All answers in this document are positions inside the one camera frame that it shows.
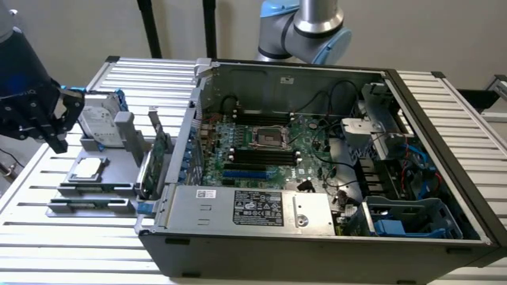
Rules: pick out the black open PC case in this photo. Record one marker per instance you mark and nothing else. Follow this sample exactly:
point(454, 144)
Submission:
point(316, 243)

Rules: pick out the aluminium profile frame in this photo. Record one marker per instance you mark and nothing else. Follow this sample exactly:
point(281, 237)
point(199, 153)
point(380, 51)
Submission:
point(495, 98)

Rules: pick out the grey and blue drive cage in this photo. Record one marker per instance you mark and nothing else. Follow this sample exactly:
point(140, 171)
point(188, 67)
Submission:
point(403, 216)

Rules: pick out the grey metal disk bay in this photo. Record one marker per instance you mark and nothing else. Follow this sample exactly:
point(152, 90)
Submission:
point(382, 118)

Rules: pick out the green graphics card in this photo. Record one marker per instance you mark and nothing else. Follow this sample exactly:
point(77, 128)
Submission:
point(155, 160)

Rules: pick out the CPU socket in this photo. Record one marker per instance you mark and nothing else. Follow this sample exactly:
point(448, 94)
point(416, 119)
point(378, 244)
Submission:
point(269, 137)

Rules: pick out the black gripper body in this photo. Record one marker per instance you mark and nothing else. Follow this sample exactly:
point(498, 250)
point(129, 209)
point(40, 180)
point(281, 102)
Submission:
point(23, 80)

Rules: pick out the black pole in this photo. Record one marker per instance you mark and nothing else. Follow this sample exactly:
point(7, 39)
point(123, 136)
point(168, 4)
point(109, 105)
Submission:
point(149, 26)
point(209, 26)

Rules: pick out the silver hard disk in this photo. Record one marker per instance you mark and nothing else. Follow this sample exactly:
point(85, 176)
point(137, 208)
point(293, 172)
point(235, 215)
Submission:
point(99, 121)

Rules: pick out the black box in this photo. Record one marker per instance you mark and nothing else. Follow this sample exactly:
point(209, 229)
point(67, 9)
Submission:
point(475, 98)

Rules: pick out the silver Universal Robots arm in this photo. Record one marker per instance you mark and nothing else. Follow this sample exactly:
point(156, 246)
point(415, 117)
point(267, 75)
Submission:
point(316, 20)

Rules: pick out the grey parts rack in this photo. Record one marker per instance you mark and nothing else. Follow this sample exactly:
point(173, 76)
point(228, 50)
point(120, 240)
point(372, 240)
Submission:
point(119, 175)

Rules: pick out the silver CPU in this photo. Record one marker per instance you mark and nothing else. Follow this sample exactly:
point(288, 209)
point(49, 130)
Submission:
point(89, 168)

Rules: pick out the blue case latch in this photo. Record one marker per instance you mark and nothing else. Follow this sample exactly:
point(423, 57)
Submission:
point(144, 207)

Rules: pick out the blue expansion slot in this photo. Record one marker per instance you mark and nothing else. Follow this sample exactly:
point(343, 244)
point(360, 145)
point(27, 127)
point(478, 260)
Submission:
point(243, 172)

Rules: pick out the grey power supply unit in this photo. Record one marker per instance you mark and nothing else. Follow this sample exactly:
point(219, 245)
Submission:
point(253, 207)

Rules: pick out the green motherboard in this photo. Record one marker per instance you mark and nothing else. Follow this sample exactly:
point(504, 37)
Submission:
point(304, 139)

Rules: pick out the black RAM slot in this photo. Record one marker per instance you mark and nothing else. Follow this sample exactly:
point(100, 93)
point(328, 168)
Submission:
point(263, 161)
point(263, 116)
point(263, 154)
point(263, 113)
point(263, 123)
point(263, 158)
point(263, 151)

